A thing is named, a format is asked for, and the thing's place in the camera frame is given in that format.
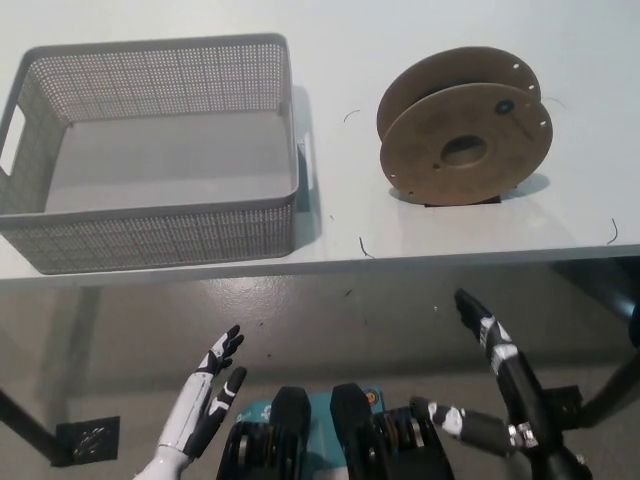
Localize white and black left hand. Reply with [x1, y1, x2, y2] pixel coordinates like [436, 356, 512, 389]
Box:
[158, 324, 249, 459]

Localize black and white right hand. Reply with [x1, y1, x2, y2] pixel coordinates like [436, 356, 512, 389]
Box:
[409, 289, 550, 457]

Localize brown cardboard filament spool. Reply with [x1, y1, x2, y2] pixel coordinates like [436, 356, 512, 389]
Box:
[375, 45, 554, 207]

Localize grey perforated plastic basket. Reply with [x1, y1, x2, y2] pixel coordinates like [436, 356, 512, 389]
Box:
[0, 32, 316, 275]

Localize black torso block silver ribs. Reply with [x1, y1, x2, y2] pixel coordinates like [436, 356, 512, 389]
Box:
[214, 385, 314, 480]
[329, 382, 454, 480]

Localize grey table leg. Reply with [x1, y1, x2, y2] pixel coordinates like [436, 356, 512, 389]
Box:
[549, 257, 640, 321]

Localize black stand leg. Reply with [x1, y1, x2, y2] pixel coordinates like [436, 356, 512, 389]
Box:
[0, 387, 59, 454]
[582, 344, 640, 429]

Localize black floor foot plate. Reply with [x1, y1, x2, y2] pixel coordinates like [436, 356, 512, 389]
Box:
[53, 415, 121, 467]
[543, 385, 584, 431]

